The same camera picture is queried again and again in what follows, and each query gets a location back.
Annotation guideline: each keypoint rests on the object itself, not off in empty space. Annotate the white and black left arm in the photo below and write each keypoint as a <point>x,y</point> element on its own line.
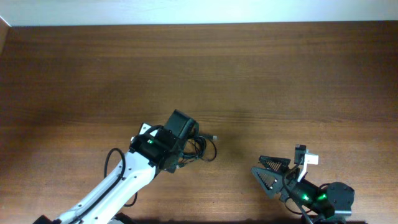
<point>154,149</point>

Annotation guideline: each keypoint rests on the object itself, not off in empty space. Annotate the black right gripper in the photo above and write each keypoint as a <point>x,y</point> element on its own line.
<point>290,180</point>

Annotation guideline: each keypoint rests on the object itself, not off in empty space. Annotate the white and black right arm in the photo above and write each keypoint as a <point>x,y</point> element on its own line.
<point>326,203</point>

